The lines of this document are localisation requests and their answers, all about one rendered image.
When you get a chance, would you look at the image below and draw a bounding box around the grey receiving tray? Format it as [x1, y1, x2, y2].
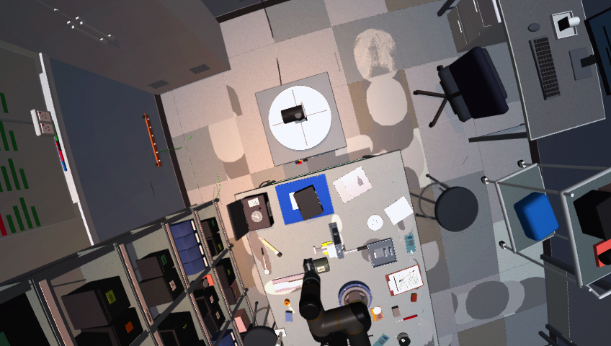
[367, 237, 398, 269]

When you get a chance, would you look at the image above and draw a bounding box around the pink board with cream block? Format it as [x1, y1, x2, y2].
[270, 272, 307, 295]

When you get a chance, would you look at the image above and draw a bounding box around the cream marker pen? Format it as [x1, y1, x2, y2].
[259, 236, 283, 258]

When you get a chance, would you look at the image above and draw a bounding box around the blue mat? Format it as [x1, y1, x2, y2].
[275, 174, 335, 226]

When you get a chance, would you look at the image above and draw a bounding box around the black box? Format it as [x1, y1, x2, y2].
[572, 189, 611, 240]
[292, 185, 325, 221]

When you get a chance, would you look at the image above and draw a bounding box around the dark instrument case with label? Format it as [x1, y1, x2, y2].
[226, 192, 275, 241]

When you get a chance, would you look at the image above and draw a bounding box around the black round stool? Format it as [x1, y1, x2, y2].
[240, 305, 284, 346]
[416, 174, 480, 234]

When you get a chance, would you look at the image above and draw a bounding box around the large white printed paper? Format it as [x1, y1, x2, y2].
[331, 165, 373, 205]

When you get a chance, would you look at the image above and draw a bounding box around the red clipboard with paper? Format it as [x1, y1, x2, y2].
[385, 264, 425, 298]

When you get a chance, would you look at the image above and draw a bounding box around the small white paper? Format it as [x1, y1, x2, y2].
[383, 195, 415, 226]

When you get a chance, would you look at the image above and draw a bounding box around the grey turntable with white disc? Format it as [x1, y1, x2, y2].
[254, 71, 349, 167]

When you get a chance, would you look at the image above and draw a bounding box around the black cylinder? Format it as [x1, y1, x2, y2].
[280, 103, 308, 125]

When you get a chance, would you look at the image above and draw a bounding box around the metal shelf unit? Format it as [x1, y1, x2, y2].
[0, 198, 255, 346]

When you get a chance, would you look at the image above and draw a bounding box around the large grey blue cabinet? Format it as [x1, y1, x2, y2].
[37, 52, 187, 245]

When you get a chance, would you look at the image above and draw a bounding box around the blue rounded box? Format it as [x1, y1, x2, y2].
[513, 192, 560, 241]

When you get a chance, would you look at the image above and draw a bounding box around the dark office chair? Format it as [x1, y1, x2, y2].
[412, 45, 510, 129]

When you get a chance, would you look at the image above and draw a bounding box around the grey metal cart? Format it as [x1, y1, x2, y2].
[481, 160, 611, 300]

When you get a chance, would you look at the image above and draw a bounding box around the dark filing cabinet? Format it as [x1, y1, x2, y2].
[445, 0, 503, 54]

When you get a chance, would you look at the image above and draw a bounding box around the grey desk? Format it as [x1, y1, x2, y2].
[498, 0, 607, 142]

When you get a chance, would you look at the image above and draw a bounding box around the grey cabinet with vents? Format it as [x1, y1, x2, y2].
[0, 0, 232, 95]

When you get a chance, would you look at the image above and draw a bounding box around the white power socket strip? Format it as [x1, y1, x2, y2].
[30, 108, 54, 136]

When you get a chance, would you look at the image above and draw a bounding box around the black keyboard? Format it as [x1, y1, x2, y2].
[528, 35, 561, 101]

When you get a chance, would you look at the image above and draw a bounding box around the white coaster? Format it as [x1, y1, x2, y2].
[551, 11, 580, 40]

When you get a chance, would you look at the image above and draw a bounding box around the dark computer monitor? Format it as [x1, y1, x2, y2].
[568, 4, 611, 97]

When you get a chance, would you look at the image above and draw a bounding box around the blue and grey ring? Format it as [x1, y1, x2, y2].
[337, 280, 373, 308]

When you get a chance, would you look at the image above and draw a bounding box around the orange handle bar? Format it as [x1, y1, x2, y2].
[141, 112, 163, 168]

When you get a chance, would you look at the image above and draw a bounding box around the green bar wall chart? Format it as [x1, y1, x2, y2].
[0, 90, 44, 238]

